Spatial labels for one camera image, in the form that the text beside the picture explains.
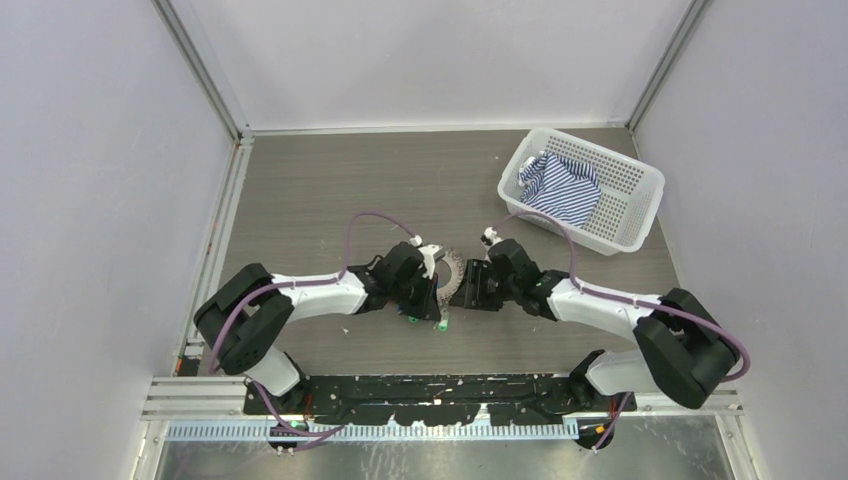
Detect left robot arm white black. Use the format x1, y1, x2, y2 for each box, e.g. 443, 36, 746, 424
193, 242, 445, 414

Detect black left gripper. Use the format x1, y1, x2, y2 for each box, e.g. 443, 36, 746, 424
390, 269, 441, 321

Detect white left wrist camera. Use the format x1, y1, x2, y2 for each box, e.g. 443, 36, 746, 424
410, 235, 445, 279

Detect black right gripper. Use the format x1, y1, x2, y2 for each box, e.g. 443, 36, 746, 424
449, 258, 520, 312

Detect white perforated plastic basket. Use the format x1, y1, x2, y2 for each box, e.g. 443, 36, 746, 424
497, 128, 665, 256

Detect round metal key organizer disc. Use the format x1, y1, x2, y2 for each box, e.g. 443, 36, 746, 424
436, 249, 467, 306

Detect blue white striped cloth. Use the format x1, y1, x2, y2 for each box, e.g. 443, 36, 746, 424
517, 151, 602, 228

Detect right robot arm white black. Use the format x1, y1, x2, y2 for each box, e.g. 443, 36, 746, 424
450, 239, 749, 411

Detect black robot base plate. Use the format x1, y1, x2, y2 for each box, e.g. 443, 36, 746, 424
244, 373, 635, 427

